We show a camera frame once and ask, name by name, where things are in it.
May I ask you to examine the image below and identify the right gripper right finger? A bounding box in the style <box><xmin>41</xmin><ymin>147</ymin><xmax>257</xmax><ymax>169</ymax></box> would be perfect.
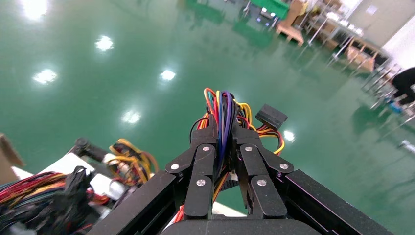
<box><xmin>232</xmin><ymin>124</ymin><xmax>295</xmax><ymax>219</ymax></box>

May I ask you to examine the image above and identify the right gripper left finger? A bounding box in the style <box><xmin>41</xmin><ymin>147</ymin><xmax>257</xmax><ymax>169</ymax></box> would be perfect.
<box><xmin>165</xmin><ymin>113</ymin><xmax>219</xmax><ymax>220</ymax></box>

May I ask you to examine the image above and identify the power supply multicolour wire harness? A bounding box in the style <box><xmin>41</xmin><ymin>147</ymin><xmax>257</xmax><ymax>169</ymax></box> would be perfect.
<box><xmin>174</xmin><ymin>87</ymin><xmax>289</xmax><ymax>225</ymax></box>

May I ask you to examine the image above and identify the wooden pallet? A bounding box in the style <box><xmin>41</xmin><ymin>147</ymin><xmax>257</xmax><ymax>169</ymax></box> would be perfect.
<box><xmin>276</xmin><ymin>0</ymin><xmax>307</xmax><ymax>47</ymax></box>

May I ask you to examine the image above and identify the wooden shelf workbench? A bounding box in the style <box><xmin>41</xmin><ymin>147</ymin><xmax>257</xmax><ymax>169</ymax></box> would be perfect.
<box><xmin>306</xmin><ymin>9</ymin><xmax>390</xmax><ymax>74</ymax></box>

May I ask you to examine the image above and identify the green cloth table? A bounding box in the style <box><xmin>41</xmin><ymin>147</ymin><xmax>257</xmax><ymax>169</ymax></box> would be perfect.
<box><xmin>249</xmin><ymin>0</ymin><xmax>290</xmax><ymax>19</ymax></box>

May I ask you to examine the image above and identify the person in black top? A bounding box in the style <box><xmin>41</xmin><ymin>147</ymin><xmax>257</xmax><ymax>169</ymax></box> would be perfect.
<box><xmin>390</xmin><ymin>66</ymin><xmax>415</xmax><ymax>106</ymax></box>

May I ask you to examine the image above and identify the brown cardboard divider box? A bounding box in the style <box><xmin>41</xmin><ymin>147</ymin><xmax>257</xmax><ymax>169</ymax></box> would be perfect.
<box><xmin>0</xmin><ymin>133</ymin><xmax>26</xmax><ymax>186</ymax></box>

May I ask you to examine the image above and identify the power supply yellow wire bundle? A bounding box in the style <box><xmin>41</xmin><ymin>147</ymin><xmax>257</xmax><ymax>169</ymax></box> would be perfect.
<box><xmin>66</xmin><ymin>137</ymin><xmax>160</xmax><ymax>189</ymax></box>

